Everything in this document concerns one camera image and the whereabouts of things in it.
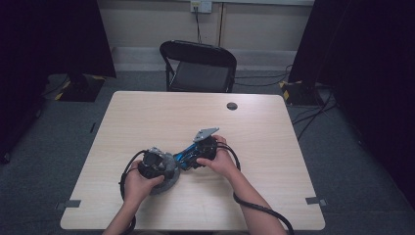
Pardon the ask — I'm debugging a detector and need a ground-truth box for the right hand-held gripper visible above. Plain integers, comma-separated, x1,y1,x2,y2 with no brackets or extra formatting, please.
193,126,220,162

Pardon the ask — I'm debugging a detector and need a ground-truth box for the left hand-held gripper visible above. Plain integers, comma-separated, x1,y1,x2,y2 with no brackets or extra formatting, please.
137,148,170,180

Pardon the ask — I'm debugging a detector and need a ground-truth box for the grey cloth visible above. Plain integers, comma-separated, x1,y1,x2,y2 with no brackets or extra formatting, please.
148,146,181,196

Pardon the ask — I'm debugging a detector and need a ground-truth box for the blue and black toy car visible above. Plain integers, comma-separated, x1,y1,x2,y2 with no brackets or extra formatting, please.
174,141,205,171

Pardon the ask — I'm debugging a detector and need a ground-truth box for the person's right hand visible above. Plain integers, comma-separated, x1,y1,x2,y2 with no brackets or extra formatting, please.
196,135,239,180

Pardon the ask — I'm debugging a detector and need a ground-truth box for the person's left hand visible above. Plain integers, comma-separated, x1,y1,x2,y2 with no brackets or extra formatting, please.
123,161,165,207

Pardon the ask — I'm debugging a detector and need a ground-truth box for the grey tape strip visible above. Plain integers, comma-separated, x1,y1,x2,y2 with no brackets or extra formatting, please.
305,196,328,207
56,199,82,211

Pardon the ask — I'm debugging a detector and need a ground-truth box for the black folding chair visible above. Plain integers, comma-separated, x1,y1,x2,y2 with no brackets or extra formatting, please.
159,39,238,93

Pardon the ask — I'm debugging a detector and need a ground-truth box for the black stand base striped tape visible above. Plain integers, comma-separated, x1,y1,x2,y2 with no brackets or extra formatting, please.
278,79,322,107
53,72,107,103

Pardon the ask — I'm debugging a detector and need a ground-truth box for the dark curtain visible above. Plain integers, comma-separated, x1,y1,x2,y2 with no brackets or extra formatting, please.
288,0,415,210
0,0,117,165

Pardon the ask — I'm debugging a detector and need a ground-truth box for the left hand-held gripper black cable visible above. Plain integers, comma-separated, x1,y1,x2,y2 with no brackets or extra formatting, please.
118,149,149,235

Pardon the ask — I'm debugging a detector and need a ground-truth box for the hand-held gripper black cable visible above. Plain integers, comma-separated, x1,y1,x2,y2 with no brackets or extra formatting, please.
216,141,296,235
118,149,149,235

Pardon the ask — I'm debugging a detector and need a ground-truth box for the right hand-held gripper black cable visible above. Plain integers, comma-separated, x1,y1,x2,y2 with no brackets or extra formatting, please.
216,141,296,235

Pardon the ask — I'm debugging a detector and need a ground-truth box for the black floor cable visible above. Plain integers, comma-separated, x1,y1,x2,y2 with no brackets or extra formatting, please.
234,64,294,88
292,87,340,142

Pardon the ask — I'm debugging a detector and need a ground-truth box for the black wall socket cable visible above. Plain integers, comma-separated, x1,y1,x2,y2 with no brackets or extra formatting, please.
194,7,203,44

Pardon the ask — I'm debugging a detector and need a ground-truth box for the white wall socket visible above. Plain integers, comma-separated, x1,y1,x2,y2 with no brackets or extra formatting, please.
190,0,213,14

